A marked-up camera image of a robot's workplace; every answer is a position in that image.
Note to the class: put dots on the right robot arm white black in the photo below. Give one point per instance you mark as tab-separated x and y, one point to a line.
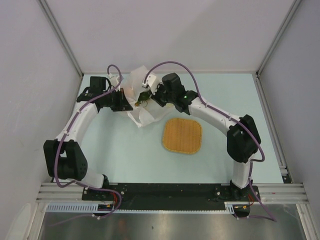
242	137

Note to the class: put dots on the right aluminium corner post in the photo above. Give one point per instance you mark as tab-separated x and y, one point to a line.
278	36

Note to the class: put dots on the right aluminium side rail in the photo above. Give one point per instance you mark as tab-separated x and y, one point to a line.
277	147

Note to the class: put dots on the aluminium corner post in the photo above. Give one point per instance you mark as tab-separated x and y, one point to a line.
50	17
278	36

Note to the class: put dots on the woven bamboo tray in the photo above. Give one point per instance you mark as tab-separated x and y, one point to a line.
182	136

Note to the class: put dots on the white plastic bag lemon print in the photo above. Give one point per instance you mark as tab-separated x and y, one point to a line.
147	111

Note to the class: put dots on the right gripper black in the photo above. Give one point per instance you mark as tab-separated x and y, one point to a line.
155	96

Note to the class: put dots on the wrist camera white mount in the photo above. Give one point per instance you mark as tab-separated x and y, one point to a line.
114	80
151	83

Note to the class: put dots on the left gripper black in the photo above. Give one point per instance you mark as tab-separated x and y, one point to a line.
123	104

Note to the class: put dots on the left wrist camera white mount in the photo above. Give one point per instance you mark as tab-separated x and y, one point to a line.
114	80

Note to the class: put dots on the left aluminium corner post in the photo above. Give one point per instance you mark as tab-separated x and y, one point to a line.
50	17

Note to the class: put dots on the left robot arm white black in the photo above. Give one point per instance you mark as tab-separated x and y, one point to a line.
64	157

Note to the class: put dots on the white slotted cable duct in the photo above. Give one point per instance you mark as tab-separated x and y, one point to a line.
97	208

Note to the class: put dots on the aluminium front rail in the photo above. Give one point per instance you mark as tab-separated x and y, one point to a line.
270	193

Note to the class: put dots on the fake pineapple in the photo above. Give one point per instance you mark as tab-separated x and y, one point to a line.
143	98

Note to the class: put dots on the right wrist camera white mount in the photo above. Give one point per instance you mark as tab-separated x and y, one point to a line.
151	83

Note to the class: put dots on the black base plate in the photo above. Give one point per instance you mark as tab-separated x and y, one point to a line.
180	196

